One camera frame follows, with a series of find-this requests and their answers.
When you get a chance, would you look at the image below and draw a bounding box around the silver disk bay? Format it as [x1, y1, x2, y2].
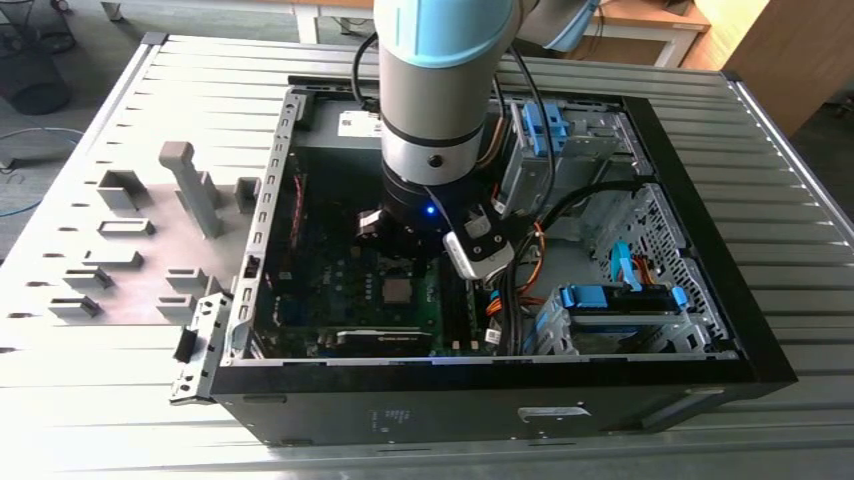
[523, 292, 733, 359]

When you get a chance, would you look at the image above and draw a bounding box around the silver optical drive cage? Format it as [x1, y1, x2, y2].
[498, 102, 659, 229]

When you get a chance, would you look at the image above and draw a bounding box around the black RAM slot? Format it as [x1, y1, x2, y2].
[451, 277, 464, 351]
[458, 277, 472, 351]
[443, 277, 458, 351]

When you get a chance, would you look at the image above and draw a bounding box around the red twisted wire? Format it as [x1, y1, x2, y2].
[287, 172, 308, 251]

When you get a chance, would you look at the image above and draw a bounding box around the black chair base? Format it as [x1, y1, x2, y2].
[0, 19, 79, 55]

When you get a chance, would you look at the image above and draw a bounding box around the black camera cable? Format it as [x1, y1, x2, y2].
[351, 32, 387, 120]
[492, 44, 559, 226]

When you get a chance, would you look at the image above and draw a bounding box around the blue board connector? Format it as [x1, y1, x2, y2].
[275, 298, 303, 329]

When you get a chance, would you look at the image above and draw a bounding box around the black disk blue carrier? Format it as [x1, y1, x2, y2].
[559, 282, 690, 315]

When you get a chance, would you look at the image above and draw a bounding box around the thick black cable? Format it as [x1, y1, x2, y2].
[537, 179, 659, 236]

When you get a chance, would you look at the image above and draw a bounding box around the silver topped CPU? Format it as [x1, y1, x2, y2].
[382, 278, 416, 306]

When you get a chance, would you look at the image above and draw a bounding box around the silver card retainer bracket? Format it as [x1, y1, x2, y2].
[170, 292, 235, 407]

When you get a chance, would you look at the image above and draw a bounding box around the grey parts rack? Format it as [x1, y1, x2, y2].
[45, 141, 266, 326]

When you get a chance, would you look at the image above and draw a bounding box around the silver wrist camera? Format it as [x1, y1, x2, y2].
[442, 204, 516, 281]

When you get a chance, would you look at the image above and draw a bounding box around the orange wire bundle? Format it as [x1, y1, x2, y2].
[486, 229, 547, 321]

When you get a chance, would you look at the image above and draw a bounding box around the multicolour disk power wire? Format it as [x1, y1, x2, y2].
[633, 254, 662, 290]

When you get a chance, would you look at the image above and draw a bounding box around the black PC case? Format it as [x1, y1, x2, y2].
[170, 74, 799, 449]

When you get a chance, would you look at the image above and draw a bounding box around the blue drive bay latch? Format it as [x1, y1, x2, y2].
[523, 102, 570, 157]

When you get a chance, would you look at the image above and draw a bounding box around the green motherboard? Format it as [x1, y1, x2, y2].
[256, 169, 502, 359]

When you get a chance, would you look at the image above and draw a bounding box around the CPU socket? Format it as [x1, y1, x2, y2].
[376, 272, 426, 315]

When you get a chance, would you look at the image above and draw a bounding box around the black bin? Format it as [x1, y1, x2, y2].
[12, 54, 73, 116]

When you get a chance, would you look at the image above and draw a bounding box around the grey power supply unit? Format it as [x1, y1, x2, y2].
[292, 99, 387, 226]

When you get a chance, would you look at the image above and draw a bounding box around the black cable bundle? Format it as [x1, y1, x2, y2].
[496, 249, 535, 357]

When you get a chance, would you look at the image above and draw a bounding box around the black graphics card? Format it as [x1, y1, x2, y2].
[332, 327, 435, 357]

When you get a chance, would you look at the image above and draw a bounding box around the wooden cabinet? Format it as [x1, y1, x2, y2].
[723, 0, 854, 136]

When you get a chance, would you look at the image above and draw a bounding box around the blue floor cable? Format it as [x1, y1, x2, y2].
[0, 127, 85, 219]

